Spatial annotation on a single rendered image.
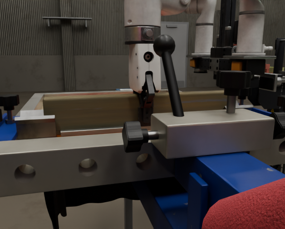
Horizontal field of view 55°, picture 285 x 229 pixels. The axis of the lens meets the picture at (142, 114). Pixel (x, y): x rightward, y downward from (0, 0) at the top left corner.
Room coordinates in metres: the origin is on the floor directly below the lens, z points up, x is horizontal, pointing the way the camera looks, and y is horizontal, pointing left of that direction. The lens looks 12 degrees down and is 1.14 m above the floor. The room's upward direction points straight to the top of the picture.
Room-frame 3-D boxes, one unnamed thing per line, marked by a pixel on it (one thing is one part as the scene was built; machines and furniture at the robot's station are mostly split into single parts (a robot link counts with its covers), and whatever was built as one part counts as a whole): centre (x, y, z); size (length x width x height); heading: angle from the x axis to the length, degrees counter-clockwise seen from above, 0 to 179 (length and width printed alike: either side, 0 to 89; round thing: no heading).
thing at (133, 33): (0.59, 0.00, 1.18); 0.09 x 0.07 x 0.03; 15
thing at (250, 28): (1.14, -0.44, 1.21); 0.16 x 0.13 x 0.15; 102
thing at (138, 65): (0.59, 0.00, 1.12); 0.10 x 0.08 x 0.11; 15
